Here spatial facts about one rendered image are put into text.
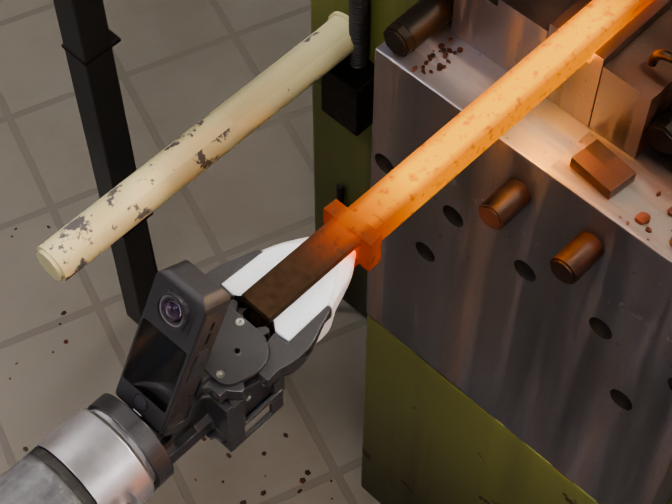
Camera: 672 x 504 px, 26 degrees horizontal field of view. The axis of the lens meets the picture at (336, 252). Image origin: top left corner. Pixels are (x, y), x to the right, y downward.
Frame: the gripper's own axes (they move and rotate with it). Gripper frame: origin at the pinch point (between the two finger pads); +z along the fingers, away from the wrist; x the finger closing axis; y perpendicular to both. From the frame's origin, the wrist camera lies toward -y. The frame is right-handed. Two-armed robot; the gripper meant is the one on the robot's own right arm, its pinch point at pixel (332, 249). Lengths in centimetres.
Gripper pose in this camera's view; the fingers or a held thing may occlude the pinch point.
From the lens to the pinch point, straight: 103.0
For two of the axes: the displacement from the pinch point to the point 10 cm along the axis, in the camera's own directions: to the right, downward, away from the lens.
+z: 6.9, -6.0, 4.0
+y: -0.1, 5.6, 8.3
